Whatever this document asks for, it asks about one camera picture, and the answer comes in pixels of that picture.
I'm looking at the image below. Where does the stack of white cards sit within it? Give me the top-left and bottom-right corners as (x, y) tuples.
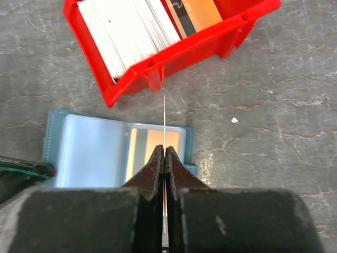
(76, 0), (180, 82)

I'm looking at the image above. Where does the red plastic bin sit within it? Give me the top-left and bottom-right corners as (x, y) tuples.
(63, 0), (281, 108)

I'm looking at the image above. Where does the gold card in bin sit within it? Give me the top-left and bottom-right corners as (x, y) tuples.
(165, 0), (223, 39)

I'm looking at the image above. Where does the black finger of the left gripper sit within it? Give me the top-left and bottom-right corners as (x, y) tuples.
(1, 156), (55, 204)

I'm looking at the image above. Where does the blue leather card holder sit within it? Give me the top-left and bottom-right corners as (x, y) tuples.
(43, 109), (197, 188)

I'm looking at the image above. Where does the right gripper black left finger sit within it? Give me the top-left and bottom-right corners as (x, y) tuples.
(1, 145), (164, 252)

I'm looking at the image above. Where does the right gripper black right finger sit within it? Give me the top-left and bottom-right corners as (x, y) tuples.
(165, 147), (324, 252)

